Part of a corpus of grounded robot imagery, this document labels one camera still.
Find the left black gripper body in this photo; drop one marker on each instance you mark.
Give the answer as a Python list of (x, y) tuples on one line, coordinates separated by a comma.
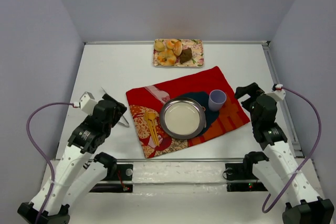
[(117, 111)]

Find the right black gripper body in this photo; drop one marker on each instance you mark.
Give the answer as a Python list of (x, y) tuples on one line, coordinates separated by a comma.
[(247, 92)]

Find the metal tongs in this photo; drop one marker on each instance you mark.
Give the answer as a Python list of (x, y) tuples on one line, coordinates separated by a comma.
[(120, 109)]

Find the orange topped bread bun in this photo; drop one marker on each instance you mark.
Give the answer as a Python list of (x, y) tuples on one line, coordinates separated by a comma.
[(170, 43)]

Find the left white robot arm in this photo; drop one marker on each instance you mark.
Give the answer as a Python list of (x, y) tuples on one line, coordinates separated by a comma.
[(80, 167)]

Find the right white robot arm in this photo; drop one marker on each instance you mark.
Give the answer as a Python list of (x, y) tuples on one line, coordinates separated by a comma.
[(275, 165)]

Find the dark brown chocolate bread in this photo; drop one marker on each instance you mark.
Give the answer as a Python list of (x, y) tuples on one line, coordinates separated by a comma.
[(185, 55)]

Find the round pale bread roll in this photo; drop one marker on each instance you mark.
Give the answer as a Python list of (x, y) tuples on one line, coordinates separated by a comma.
[(159, 46)]

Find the lilac plastic cup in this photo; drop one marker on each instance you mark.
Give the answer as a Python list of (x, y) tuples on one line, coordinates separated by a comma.
[(216, 100)]

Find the yellow plastic fork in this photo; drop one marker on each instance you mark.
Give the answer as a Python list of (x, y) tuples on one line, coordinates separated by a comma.
[(148, 124)]

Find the yellow plastic spoon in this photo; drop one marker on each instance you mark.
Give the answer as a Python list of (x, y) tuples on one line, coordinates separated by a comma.
[(152, 118)]

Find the floral serving tray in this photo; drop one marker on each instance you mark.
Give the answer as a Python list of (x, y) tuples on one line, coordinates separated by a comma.
[(197, 59)]

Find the steel plate white centre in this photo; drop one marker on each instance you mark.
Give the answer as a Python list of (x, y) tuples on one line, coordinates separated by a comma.
[(182, 118)]

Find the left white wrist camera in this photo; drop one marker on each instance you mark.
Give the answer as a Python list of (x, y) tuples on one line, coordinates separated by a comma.
[(87, 103)]

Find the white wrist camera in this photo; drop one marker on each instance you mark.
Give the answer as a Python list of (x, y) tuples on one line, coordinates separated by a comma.
[(87, 103), (278, 93)]

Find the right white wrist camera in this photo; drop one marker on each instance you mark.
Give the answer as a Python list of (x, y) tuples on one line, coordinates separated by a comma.
[(278, 93)]

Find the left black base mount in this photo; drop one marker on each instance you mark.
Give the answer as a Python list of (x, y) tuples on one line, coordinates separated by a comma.
[(117, 180)]

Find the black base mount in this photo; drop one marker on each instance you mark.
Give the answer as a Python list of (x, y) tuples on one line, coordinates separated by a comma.
[(238, 181), (117, 180)]

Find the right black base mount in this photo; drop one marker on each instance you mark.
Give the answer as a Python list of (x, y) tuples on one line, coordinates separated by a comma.
[(238, 181)]

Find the aluminium front rail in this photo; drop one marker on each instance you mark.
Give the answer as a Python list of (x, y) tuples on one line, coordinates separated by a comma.
[(226, 160)]

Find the ring shaped twisted bread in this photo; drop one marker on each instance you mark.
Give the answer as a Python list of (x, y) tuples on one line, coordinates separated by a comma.
[(166, 58)]

